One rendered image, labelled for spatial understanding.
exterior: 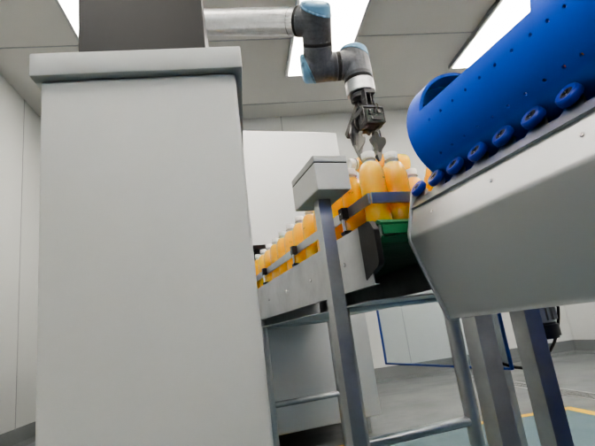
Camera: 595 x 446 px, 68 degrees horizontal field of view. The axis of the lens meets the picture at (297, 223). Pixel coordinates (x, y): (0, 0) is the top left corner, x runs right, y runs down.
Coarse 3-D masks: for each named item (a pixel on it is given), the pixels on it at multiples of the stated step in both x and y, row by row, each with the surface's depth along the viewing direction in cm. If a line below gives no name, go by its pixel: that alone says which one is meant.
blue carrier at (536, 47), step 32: (544, 0) 72; (576, 0) 67; (512, 32) 79; (544, 32) 73; (576, 32) 68; (480, 64) 86; (512, 64) 79; (544, 64) 75; (576, 64) 71; (416, 96) 111; (448, 96) 96; (480, 96) 88; (512, 96) 82; (544, 96) 78; (416, 128) 107; (448, 128) 98; (480, 128) 91; (448, 160) 104
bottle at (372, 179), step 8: (368, 160) 124; (360, 168) 124; (368, 168) 122; (376, 168) 122; (360, 176) 123; (368, 176) 122; (376, 176) 121; (384, 176) 123; (360, 184) 124; (368, 184) 121; (376, 184) 121; (384, 184) 122; (368, 192) 121; (368, 208) 120; (376, 208) 119; (384, 208) 119; (368, 216) 120; (376, 216) 119; (384, 216) 118
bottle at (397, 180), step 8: (384, 160) 128; (392, 160) 127; (384, 168) 126; (392, 168) 125; (400, 168) 125; (392, 176) 124; (400, 176) 124; (392, 184) 124; (400, 184) 123; (408, 184) 125; (392, 208) 123; (400, 208) 121; (408, 208) 122; (392, 216) 123; (400, 216) 121; (408, 216) 121
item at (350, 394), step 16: (320, 208) 124; (320, 224) 124; (320, 240) 125; (336, 256) 122; (336, 272) 121; (336, 288) 119; (336, 304) 118; (336, 320) 117; (336, 336) 116; (336, 352) 117; (352, 352) 116; (336, 368) 117; (352, 368) 115; (352, 384) 113; (352, 400) 112; (352, 416) 111; (352, 432) 110
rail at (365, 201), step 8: (360, 200) 122; (368, 200) 118; (352, 208) 127; (360, 208) 122; (336, 216) 138; (336, 224) 138; (304, 240) 167; (312, 240) 159; (304, 248) 168; (288, 256) 187; (272, 264) 211; (280, 264) 199
